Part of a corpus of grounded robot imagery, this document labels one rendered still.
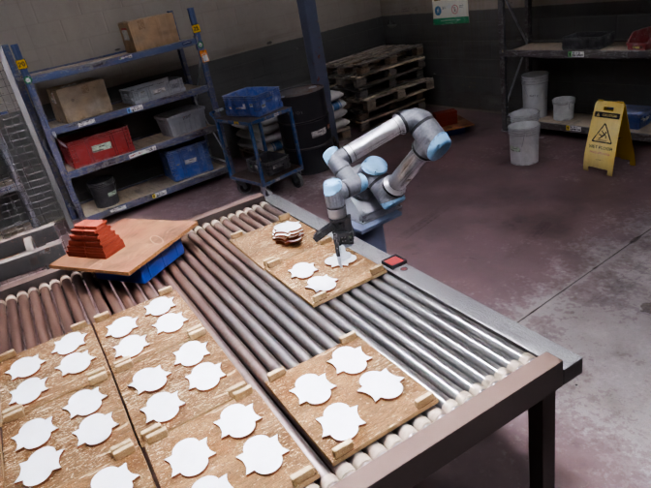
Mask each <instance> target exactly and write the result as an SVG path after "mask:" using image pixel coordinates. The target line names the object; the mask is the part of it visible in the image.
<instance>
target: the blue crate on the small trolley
mask: <svg viewBox="0 0 651 488"><path fill-rule="evenodd" d="M279 87H280V86H255V87H245V88H242V89H239V90H236V91H234V92H232V93H229V94H226V95H224V96H222V97H223V98H222V99H224V100H223V101H224V103H225V108H226V114H227V115H228V116H243V117H261V116H263V115H266V114H268V113H271V112H272V111H274V110H277V109H279V108H281V107H283V102H282V101H281V96H280V95H281V94H280V90H279V89H280V88H279Z"/></svg>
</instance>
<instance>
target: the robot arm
mask: <svg viewBox="0 0 651 488"><path fill-rule="evenodd" d="M407 133H411V135H412V136H413V138H414V139H415V140H414V141H413V143H412V150H411V151H410V152H409V153H408V155H407V156H406V157H405V159H404V160H403V161H402V162H401V164H400V165H399V166H398V167H397V169H396V170H395V171H394V172H393V174H388V172H387V170H388V164H387V162H386V161H385V160H384V159H383V158H381V157H377V156H369V157H367V158H366V159H365V160H364V161H363V162H362V164H361V166H360V168H359V170H358V171H357V173H355V172H354V170H353V169H352V167H351V166H350V164H351V163H352V162H354V161H356V160H357V159H359V158H361V157H362V156H364V155H366V154H368V153H369V152H371V151H373V150H374V149H376V148H378V147H379V146H381V145H383V144H384V143H386V142H388V141H390V140H391V139H393V138H395V137H397V136H399V135H400V134H401V135H405V134H407ZM450 145H451V140H450V138H449V136H448V134H447V133H446V132H445V131H444V130H443V128H442V127H441V126H440V124H439V123H438V122H437V120H436V119H435V118H434V117H433V115H432V114H431V113H430V112H429V111H427V110H425V109H423V108H417V107H412V108H406V109H402V110H400V111H398V112H396V113H394V114H393V115H392V118H391V119H389V120H388V121H387V122H385V123H383V124H382V125H380V126H378V127H376V128H375V129H373V130H371V131H370V132H368V133H366V134H365V135H363V136H361V137H359V138H357V139H355V140H354V141H352V142H350V143H349V144H347V145H345V146H344V147H342V148H340V149H339V148H338V147H337V146H332V147H329V148H328V149H327V150H326V151H325V153H324V155H323V158H324V160H325V162H326V164H327V165H328V166H329V168H330V169H331V171H332V172H333V174H334V175H335V177H336V178H332V179H328V180H327V181H325V182H324V195H325V203H326V208H327V214H328V218H329V223H328V224H327V225H325V226H324V227H322V228H321V229H319V230H317V231H316V232H315V233H314V234H313V239H314V240H315V241H316V242H318V241H320V240H321V239H323V238H324V237H325V236H327V235H328V234H329V233H331V232H332V234H333V242H334V245H335V252H336V256H337V261H338V264H339V266H340V267H341V268H343V267H342V261H343V260H345V259H349V258H350V257H351V256H352V255H351V253H349V252H346V250H345V249H346V248H348V247H351V246H353V244H355V243H354V239H355V238H354V236H355V233H354V227H353V226H352V221H351V214H347V211H346V205H345V199H347V198H350V197H353V198H355V199H357V200H361V201H367V200H370V199H372V198H373V196H375V198H376V199H377V201H378V202H379V203H380V204H381V205H382V207H383V208H384V209H390V208H392V207H393V206H395V205H397V204H399V203H400V202H402V201H403V200H404V199H405V195H404V193H405V192H406V186H407V185H408V184H409V182H410V181H411V180H412V179H413V178H414V177H415V175H416V174H417V173H418V172H419V171H420V169H421V168H422V167H423V166H424V165H425V164H426V162H430V161H436V160H438V159H440V158H441V157H442V156H443V155H444V154H446V153H447V151H448V150H449V149H450Z"/></svg>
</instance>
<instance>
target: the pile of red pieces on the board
mask: <svg viewBox="0 0 651 488"><path fill-rule="evenodd" d="M110 228H111V226H110V225H107V221H105V220H83V221H81V222H80V223H78V224H76V225H75V226H74V228H73V229H71V230H70V232H72V234H71V235H69V236H70V238H71V240H69V243H68V244H69V245H68V246H67V248H68V250H67V251H66V253H67V254H68V256H69V257H79V258H92V259H108V258H109V257H111V256H112V255H114V254H115V253H117V252H118V251H120V250H121V249H123V248H124V247H125V244H124V242H123V239H121V238H120V237H119V234H115V230H114V229H110Z"/></svg>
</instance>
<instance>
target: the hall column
mask: <svg viewBox="0 0 651 488"><path fill-rule="evenodd" d="M296 3H297V7H298V13H299V18H300V24H301V29H302V35H303V41H304V45H305V51H306V56H307V62H308V67H309V73H310V78H311V83H312V84H322V85H323V86H324V90H325V100H326V106H327V111H328V112H329V114H328V118H329V123H330V129H331V135H332V136H333V139H332V141H333V146H337V147H338V148H339V149H340V148H342V147H344V146H345V145H346V143H344V145H339V141H338V135H337V130H336V124H335V118H334V112H333V107H332V104H331V95H330V88H329V82H328V76H327V70H326V60H325V54H324V48H323V42H322V36H321V30H320V25H319V21H318V14H317V7H316V1H315V0H296Z"/></svg>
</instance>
